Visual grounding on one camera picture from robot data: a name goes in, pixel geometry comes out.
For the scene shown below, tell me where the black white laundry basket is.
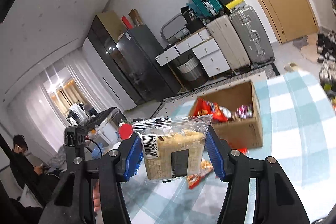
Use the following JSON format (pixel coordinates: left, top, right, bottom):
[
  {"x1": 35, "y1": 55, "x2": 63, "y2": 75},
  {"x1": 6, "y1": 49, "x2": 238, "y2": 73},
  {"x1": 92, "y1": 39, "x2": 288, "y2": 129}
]
[{"x1": 177, "y1": 54, "x2": 209, "y2": 90}]

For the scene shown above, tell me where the left beige slipper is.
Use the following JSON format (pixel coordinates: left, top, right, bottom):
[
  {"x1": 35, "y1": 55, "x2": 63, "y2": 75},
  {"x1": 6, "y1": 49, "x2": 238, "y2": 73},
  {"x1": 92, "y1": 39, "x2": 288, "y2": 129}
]
[{"x1": 284, "y1": 62, "x2": 299, "y2": 72}]

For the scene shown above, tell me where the brown SF cardboard box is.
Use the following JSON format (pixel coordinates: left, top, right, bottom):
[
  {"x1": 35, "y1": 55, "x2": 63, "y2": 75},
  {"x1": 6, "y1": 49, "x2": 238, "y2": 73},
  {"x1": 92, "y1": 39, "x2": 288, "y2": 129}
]
[{"x1": 189, "y1": 80, "x2": 263, "y2": 149}]

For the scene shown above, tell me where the person's left hand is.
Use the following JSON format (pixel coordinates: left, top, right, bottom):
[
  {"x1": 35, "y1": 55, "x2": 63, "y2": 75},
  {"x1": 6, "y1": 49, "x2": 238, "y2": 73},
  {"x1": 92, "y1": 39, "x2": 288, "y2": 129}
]
[{"x1": 93, "y1": 181, "x2": 101, "y2": 213}]

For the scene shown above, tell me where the clear rice cracker pack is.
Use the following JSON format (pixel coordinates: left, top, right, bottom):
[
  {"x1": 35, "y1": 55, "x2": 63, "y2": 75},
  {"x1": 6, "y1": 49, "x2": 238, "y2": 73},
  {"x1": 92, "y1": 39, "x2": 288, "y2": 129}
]
[{"x1": 132, "y1": 115, "x2": 213, "y2": 181}]

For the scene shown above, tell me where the silver aluminium suitcase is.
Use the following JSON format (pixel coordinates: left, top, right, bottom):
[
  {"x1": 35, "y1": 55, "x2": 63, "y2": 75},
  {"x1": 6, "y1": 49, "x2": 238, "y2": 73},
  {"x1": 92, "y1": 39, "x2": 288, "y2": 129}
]
[{"x1": 229, "y1": 6, "x2": 274, "y2": 68}]

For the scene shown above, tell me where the white drawer cabinet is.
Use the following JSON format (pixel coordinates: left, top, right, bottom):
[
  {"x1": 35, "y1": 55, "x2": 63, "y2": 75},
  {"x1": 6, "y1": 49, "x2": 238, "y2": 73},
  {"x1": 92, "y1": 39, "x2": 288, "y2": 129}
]
[{"x1": 155, "y1": 27, "x2": 233, "y2": 77}]

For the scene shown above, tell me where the checked blue white tablecloth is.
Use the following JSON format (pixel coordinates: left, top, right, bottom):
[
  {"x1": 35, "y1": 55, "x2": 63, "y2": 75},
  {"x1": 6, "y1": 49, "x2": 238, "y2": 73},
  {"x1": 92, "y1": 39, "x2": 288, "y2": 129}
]
[{"x1": 122, "y1": 70, "x2": 335, "y2": 223}]

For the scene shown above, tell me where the seated person in black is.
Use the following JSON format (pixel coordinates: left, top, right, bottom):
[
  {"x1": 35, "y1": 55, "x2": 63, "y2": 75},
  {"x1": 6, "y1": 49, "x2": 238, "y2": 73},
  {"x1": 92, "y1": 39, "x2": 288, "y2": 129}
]
[{"x1": 10, "y1": 135, "x2": 60, "y2": 207}]

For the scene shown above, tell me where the dark grey refrigerator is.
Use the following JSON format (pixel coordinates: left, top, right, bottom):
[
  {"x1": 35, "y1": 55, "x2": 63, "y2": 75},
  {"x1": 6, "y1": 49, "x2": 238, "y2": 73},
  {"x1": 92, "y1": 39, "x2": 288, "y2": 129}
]
[{"x1": 111, "y1": 25, "x2": 182, "y2": 102}]

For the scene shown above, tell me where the red Oreo cookie pack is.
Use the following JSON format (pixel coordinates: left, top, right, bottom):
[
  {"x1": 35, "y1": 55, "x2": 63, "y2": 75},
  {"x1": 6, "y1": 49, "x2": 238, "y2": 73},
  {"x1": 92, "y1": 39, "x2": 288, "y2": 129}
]
[{"x1": 187, "y1": 159, "x2": 213, "y2": 189}]

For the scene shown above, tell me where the red gift box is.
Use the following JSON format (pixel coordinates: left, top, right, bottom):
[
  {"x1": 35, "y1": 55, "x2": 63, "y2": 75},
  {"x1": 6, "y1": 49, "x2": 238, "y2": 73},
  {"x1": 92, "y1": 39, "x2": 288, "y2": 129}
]
[{"x1": 118, "y1": 123, "x2": 133, "y2": 140}]

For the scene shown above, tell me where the beige hard suitcase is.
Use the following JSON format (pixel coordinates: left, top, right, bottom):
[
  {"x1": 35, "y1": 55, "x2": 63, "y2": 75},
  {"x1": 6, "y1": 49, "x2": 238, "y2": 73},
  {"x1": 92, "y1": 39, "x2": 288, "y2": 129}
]
[{"x1": 206, "y1": 15, "x2": 251, "y2": 71}]

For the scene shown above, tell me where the red corn chip bag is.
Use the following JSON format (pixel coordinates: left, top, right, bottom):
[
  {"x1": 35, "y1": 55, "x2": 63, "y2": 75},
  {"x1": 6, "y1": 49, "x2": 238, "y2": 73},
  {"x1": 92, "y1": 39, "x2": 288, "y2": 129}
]
[{"x1": 192, "y1": 97, "x2": 231, "y2": 123}]

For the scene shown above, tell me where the purple candy bag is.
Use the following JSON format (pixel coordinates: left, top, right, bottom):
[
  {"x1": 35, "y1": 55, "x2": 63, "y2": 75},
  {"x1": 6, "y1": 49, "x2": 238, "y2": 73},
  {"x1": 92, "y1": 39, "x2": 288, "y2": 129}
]
[{"x1": 232, "y1": 105, "x2": 253, "y2": 121}]

